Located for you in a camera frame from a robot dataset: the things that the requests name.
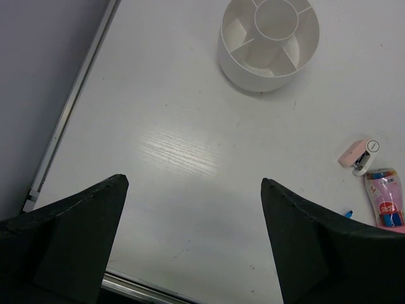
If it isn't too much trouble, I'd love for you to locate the black blue-tip highlighter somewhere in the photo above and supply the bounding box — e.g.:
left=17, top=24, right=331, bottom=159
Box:
left=344, top=210, right=353, bottom=219

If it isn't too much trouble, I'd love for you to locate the pink mini stapler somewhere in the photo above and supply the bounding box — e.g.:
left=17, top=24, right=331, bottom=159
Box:
left=338, top=138, right=380, bottom=177

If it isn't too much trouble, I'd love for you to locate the white round divided organizer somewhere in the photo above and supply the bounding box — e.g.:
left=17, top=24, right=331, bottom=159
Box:
left=217, top=0, right=320, bottom=92

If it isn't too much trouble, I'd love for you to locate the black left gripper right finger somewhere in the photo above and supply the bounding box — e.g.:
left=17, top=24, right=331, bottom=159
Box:
left=261, top=179, right=404, bottom=303

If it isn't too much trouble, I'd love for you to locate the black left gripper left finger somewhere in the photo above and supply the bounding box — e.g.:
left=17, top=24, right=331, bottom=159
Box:
left=1, top=174, right=129, bottom=303

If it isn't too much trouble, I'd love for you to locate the pink marker pack bottle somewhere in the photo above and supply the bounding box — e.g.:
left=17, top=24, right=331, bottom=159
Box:
left=364, top=168, right=404, bottom=234

